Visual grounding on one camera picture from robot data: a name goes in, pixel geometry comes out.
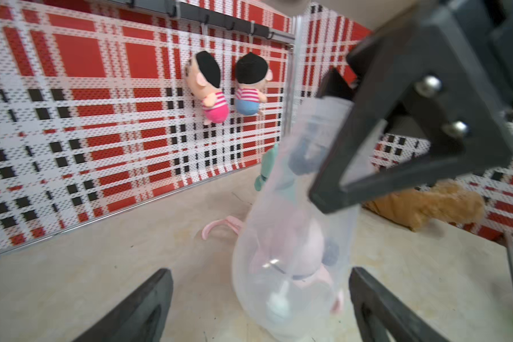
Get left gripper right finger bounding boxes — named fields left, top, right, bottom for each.
left=349, top=267, right=446, bottom=341

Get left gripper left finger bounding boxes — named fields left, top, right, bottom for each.
left=76, top=268, right=174, bottom=341

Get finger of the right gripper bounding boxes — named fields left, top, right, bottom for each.
left=316, top=68, right=355, bottom=101
left=309, top=4, right=513, bottom=214

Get clear baby bottle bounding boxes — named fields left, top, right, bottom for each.
left=232, top=96, right=361, bottom=341

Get pink bottle cap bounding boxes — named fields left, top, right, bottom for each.
left=252, top=210, right=325, bottom=278

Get pink bottle handle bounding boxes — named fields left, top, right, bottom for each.
left=292, top=264, right=345, bottom=314
left=200, top=215, right=245, bottom=241

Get mint green bottle cap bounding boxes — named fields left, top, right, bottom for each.
left=255, top=143, right=279, bottom=192

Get plush doll blue pants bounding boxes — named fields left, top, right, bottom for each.
left=235, top=52, right=273, bottom=116

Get brown plush toy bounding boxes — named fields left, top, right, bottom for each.
left=363, top=180, right=485, bottom=232

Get plush doll pink pants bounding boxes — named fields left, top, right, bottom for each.
left=184, top=51, right=230, bottom=125

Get black hook rail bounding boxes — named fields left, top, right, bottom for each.
left=110, top=0, right=295, bottom=45

